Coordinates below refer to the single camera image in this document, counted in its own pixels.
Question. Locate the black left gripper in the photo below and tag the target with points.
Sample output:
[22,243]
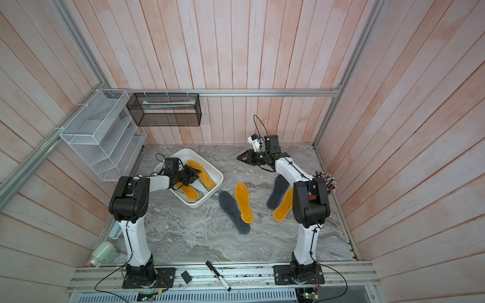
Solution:
[192,173]

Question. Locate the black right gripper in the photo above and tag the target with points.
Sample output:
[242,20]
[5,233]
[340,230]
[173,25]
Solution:
[249,154]

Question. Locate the yellow insole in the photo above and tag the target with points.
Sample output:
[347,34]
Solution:
[189,191]
[242,196]
[285,207]
[203,175]

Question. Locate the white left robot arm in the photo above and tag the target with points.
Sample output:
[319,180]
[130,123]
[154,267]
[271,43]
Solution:
[130,201]

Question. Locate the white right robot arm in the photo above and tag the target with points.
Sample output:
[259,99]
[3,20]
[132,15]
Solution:
[307,195]

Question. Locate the white plastic storage box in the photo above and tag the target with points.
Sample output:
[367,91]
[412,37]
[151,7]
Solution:
[186,154]

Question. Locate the small black box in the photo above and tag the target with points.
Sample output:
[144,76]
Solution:
[186,277]

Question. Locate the dark grey insole right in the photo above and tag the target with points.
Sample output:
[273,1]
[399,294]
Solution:
[280,188]

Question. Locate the dark grey insole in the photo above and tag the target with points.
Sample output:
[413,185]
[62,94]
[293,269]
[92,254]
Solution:
[229,206]
[280,188]

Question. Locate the dark grey insole centre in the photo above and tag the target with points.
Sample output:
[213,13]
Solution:
[229,206]

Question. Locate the black mesh basket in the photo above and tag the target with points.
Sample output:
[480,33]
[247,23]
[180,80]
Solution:
[165,109]

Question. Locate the light blue flat object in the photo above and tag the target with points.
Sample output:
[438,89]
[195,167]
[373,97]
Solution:
[115,232]

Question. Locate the black marker pen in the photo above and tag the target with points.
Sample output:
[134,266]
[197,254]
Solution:
[218,276]

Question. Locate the aluminium rail back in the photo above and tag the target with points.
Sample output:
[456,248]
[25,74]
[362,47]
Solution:
[252,92]

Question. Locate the aluminium rail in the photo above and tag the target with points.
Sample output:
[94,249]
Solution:
[19,177]
[252,92]

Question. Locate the white wire mesh shelf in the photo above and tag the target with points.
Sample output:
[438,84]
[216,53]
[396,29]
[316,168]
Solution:
[108,142]

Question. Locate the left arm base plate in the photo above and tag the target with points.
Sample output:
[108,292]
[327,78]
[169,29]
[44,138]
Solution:
[164,278]

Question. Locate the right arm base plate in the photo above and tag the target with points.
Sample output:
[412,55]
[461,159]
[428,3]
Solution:
[295,274]

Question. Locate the aluminium rail left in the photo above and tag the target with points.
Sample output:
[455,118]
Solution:
[19,177]

